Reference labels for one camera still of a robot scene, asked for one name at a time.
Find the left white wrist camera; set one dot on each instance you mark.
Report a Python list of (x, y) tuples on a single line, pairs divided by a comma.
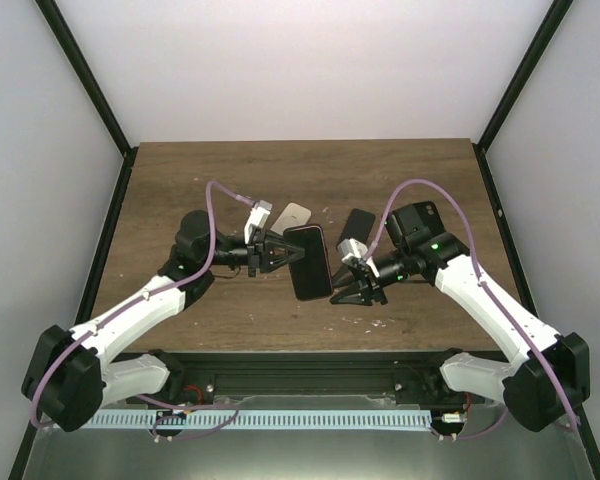
[(258, 216)]

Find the black cased phone front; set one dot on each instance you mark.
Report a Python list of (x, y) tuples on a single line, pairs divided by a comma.
[(358, 226)]

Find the right black frame post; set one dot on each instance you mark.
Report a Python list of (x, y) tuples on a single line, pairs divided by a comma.
[(541, 40)]

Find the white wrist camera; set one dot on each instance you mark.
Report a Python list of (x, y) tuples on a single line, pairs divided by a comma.
[(258, 216), (352, 251)]

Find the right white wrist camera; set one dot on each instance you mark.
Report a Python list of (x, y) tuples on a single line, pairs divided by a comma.
[(352, 251)]

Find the light blue slotted cable duct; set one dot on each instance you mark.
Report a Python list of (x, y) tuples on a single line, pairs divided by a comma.
[(381, 420)]

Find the left black frame post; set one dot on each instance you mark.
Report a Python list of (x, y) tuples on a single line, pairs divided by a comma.
[(64, 36)]

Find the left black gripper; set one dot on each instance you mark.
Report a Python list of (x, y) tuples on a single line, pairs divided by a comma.
[(262, 250)]

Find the black frame post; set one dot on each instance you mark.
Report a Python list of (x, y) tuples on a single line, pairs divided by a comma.
[(541, 40), (64, 36)]

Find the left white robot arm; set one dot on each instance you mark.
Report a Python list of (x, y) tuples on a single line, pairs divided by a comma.
[(75, 372)]

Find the metal front panel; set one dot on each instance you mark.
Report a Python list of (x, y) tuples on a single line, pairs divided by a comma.
[(489, 446)]

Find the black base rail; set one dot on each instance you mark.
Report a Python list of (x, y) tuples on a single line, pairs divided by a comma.
[(404, 377)]

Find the beige cased phone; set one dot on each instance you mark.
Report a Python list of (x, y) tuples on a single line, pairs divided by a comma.
[(292, 215)]

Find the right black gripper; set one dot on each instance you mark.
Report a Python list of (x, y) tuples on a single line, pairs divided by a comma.
[(365, 282)]

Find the black cased phone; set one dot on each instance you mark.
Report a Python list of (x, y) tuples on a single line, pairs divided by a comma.
[(358, 226), (310, 275)]

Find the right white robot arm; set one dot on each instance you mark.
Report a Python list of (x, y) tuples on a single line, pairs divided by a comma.
[(543, 371)]

